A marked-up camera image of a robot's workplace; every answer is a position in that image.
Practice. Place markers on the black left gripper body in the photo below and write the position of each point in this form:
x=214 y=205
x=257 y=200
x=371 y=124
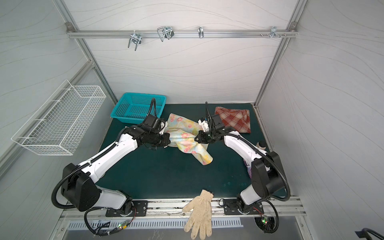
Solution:
x=158 y=139

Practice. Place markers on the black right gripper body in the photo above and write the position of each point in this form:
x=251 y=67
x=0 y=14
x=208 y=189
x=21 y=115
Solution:
x=201 y=137

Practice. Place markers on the floral skirt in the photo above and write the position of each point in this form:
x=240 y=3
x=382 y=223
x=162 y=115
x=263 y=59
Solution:
x=182 y=136

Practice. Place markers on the red plaid skirt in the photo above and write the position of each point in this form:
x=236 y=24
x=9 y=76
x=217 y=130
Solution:
x=238 y=119

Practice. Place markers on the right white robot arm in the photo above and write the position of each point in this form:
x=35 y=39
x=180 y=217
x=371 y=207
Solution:
x=268 y=179

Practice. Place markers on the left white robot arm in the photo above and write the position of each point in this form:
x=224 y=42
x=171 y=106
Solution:
x=78 y=189

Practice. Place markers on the green table mat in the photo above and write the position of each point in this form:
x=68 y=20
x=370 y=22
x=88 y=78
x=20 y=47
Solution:
x=169 y=173

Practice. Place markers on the teal plastic basket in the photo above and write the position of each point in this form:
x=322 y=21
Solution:
x=132 y=108

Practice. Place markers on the purple snack packet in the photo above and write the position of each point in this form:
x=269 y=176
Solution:
x=249 y=169

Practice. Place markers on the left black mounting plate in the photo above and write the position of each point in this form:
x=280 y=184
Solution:
x=136 y=208

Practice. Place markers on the black mounting plate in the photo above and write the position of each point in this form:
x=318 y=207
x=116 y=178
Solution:
x=136 y=208
x=238 y=207

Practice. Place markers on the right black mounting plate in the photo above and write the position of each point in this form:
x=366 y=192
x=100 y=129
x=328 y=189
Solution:
x=238 y=207

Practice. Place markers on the beige knitted glove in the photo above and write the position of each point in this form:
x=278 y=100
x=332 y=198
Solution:
x=200 y=220

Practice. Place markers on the white ventilation grille strip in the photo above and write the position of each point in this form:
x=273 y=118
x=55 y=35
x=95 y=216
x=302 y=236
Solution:
x=146 y=224

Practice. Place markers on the small metal clip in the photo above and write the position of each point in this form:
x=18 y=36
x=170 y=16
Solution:
x=201 y=32

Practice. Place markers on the metal U-bolt hook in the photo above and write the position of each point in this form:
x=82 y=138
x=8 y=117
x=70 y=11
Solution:
x=134 y=40

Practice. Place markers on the metal double hook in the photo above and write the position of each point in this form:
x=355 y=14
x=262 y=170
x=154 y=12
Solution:
x=165 y=32

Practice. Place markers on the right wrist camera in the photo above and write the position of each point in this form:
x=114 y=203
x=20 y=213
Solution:
x=204 y=124

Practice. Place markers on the white wire wall basket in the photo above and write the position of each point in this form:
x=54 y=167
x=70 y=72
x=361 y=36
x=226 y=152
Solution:
x=58 y=126

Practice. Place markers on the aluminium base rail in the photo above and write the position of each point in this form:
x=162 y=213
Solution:
x=172 y=208

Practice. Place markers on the metal bracket with screws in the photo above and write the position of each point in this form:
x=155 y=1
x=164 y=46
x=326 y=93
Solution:
x=273 y=34

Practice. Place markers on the horizontal aluminium rail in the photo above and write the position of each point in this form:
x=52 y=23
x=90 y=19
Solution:
x=179 y=34

